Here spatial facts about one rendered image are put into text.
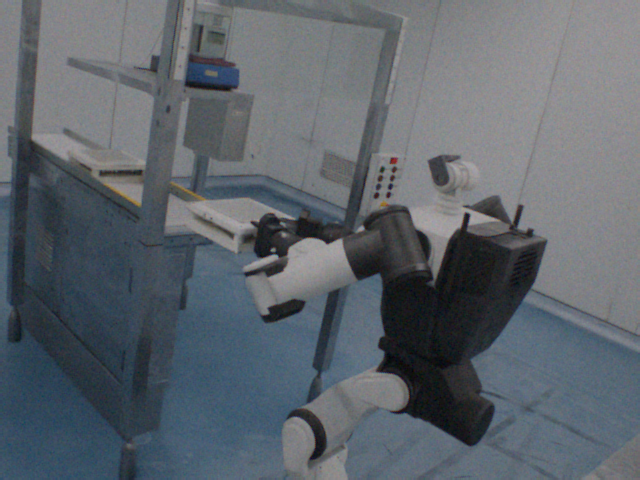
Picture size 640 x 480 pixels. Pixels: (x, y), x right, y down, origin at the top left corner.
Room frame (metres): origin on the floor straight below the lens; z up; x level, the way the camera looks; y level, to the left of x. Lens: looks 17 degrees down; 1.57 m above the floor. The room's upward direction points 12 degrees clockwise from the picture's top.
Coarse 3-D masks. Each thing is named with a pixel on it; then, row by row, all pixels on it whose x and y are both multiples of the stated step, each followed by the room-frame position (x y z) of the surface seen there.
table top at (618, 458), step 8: (632, 440) 1.17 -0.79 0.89; (624, 448) 1.13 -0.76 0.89; (632, 448) 1.14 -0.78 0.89; (616, 456) 1.09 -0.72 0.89; (624, 456) 1.10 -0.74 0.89; (632, 456) 1.10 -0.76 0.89; (600, 464) 1.05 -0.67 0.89; (608, 464) 1.06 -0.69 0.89; (616, 464) 1.06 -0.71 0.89; (624, 464) 1.07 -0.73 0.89; (632, 464) 1.07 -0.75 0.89; (592, 472) 1.02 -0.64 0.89; (600, 472) 1.02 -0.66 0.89; (608, 472) 1.03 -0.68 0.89; (616, 472) 1.03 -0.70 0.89; (624, 472) 1.04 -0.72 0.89; (632, 472) 1.04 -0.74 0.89
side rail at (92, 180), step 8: (8, 128) 2.66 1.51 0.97; (32, 144) 2.47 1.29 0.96; (40, 144) 2.43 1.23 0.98; (40, 152) 2.40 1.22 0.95; (48, 152) 2.35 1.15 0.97; (56, 160) 2.29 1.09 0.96; (64, 160) 2.25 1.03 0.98; (64, 168) 2.24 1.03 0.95; (72, 168) 2.19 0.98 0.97; (80, 168) 2.17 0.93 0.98; (80, 176) 2.15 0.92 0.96; (88, 176) 2.10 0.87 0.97; (96, 184) 2.06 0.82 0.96; (104, 192) 2.02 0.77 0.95; (112, 192) 1.98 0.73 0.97; (120, 200) 1.94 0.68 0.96; (128, 200) 1.90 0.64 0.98; (128, 208) 1.90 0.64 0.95; (136, 208) 1.87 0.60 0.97
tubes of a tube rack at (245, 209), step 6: (216, 204) 1.70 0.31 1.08; (222, 204) 1.71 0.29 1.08; (228, 204) 1.73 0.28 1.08; (234, 204) 1.74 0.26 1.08; (240, 204) 1.76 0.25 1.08; (246, 204) 1.77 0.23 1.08; (252, 204) 1.79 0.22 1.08; (228, 210) 1.67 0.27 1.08; (234, 210) 1.67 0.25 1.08; (240, 210) 1.69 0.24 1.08; (246, 210) 1.70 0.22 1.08; (252, 210) 1.72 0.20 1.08; (258, 210) 1.73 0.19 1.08; (264, 210) 1.74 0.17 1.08; (240, 216) 1.63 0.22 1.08; (246, 216) 1.64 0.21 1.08; (252, 216) 1.65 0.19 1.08; (258, 216) 1.67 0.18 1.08
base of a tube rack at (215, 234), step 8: (200, 216) 1.73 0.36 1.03; (184, 224) 1.69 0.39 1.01; (192, 224) 1.67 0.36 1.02; (200, 224) 1.65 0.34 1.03; (208, 224) 1.67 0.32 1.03; (200, 232) 1.64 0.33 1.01; (208, 232) 1.62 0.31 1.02; (216, 232) 1.61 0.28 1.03; (224, 232) 1.62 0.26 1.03; (216, 240) 1.60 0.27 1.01; (224, 240) 1.58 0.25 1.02; (232, 240) 1.57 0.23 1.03; (248, 240) 1.60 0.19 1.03; (232, 248) 1.55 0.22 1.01; (240, 248) 1.55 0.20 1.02; (248, 248) 1.57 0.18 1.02
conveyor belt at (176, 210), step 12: (48, 144) 2.60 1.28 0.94; (60, 144) 2.65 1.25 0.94; (72, 144) 2.70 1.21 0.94; (132, 192) 2.12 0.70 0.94; (120, 204) 1.97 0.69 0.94; (168, 204) 2.07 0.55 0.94; (180, 204) 2.09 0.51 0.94; (168, 216) 1.93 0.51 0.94; (180, 216) 1.95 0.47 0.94; (168, 228) 1.85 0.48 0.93; (180, 228) 1.88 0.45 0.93
